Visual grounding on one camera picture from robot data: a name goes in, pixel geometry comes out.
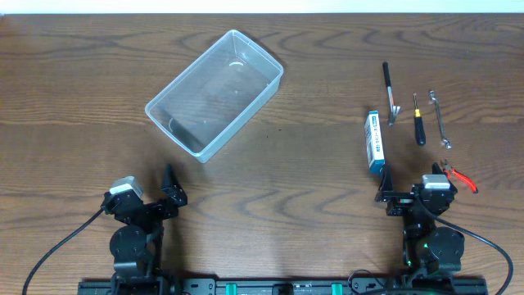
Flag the white and teal box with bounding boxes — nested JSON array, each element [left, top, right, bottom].
[[364, 111, 385, 175]]

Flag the small black-handled hammer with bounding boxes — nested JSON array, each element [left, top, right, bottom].
[[382, 61, 400, 126]]

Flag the clear plastic container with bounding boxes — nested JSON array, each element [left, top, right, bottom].
[[145, 29, 284, 163]]

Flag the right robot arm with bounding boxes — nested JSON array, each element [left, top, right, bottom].
[[375, 165, 465, 276]]

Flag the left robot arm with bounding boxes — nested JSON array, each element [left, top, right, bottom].
[[101, 165, 187, 280]]

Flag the silver wrench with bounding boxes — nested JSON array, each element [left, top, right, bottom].
[[429, 90, 452, 150]]

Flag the black and yellow screwdriver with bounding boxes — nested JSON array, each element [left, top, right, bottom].
[[413, 93, 426, 146]]

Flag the red-handled pliers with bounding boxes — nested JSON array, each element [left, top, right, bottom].
[[440, 159, 479, 194]]

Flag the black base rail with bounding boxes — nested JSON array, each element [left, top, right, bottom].
[[77, 276, 488, 295]]

